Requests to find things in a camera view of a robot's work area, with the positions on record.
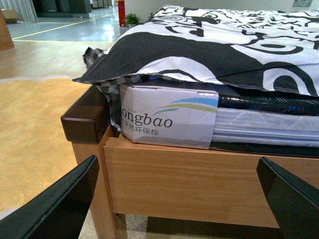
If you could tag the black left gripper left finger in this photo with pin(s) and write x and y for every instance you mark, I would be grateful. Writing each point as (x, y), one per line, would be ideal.
(59, 211)

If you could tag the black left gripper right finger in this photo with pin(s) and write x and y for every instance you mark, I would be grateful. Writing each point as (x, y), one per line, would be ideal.
(293, 202)

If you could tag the white quilted mattress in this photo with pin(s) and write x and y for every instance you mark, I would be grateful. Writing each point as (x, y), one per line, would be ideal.
(270, 123)

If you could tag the white cardboard corner protector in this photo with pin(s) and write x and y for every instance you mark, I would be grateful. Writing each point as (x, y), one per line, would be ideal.
(168, 116)

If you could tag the black and white bedsheet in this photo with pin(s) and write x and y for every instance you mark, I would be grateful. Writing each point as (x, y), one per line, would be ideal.
(262, 50)

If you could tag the wooden cabinet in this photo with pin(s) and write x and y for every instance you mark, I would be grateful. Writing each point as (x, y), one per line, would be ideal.
(5, 37)

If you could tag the potted green plant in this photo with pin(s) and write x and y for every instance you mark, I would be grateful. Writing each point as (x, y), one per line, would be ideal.
(131, 20)

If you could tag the red fire extinguisher box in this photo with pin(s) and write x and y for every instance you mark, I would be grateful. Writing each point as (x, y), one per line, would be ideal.
(121, 12)

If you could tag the wooden bed frame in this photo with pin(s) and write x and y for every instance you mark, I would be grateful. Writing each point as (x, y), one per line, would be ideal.
(170, 182)

